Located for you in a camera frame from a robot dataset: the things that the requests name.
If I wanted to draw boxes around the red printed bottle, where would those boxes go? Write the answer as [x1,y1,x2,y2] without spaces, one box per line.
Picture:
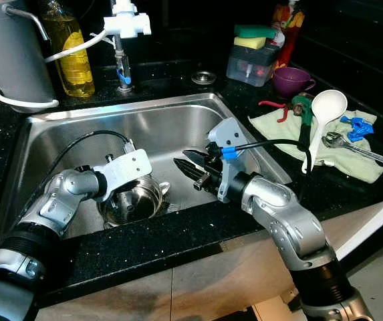
[271,0,305,71]

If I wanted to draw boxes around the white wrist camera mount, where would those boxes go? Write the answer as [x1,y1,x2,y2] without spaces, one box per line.
[98,148,153,201]
[207,118,249,203]

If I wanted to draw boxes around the grey thermos jug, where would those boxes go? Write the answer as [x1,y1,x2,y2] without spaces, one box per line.
[0,0,57,104]

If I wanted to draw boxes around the steel faucet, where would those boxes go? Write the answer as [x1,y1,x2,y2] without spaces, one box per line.
[113,33,135,93]

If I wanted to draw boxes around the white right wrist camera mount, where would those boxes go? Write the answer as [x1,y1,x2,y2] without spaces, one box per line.
[207,118,249,203]

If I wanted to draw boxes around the red handled pliers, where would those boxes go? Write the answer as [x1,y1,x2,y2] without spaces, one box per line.
[258,99,302,123]

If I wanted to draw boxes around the round steel countertop cap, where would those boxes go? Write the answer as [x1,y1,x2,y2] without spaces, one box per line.
[191,70,217,86]

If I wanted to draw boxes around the steel adjustable wrench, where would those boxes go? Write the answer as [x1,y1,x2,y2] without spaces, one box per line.
[322,132,383,168]

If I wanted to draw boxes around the yellow sponge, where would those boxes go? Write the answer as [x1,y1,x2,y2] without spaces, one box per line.
[234,36,267,50]

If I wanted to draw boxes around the perforated steel steamer pot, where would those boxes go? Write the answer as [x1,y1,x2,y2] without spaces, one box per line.
[98,175,172,227]

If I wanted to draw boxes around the clear plastic container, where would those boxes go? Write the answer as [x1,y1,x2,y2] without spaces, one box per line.
[226,43,280,88]

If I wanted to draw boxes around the green handled tool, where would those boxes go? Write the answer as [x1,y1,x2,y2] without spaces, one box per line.
[291,94,314,151]

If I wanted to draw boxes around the grey stone cabinet front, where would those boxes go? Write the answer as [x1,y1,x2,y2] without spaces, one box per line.
[36,194,383,321]

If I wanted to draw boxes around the blue faucet valve handle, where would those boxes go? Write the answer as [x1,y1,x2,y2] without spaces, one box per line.
[116,64,132,88]

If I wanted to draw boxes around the light green cloth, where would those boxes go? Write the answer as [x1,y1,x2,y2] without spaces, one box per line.
[248,107,383,183]

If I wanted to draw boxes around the stainless steel sink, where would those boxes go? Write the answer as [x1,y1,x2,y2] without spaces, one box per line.
[4,92,293,240]

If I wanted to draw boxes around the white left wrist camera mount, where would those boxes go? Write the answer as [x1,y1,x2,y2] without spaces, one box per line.
[98,148,153,201]

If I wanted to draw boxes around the purple cup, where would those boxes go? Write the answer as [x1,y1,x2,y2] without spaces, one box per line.
[272,66,317,100]

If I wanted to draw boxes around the white hose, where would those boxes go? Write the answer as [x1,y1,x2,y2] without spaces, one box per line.
[0,27,112,111]

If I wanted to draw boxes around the yellow oil bottle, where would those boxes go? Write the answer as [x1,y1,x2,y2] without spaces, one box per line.
[39,0,96,99]

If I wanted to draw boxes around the white faucet filter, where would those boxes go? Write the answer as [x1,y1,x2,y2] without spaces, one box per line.
[103,0,152,39]

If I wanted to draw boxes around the white plastic ladle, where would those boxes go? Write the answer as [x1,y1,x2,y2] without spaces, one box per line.
[301,89,349,175]

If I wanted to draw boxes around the green sponge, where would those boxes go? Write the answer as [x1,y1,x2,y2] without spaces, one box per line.
[235,25,277,39]

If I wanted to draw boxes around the blue plastic clip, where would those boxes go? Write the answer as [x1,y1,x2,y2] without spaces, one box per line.
[340,115,377,142]

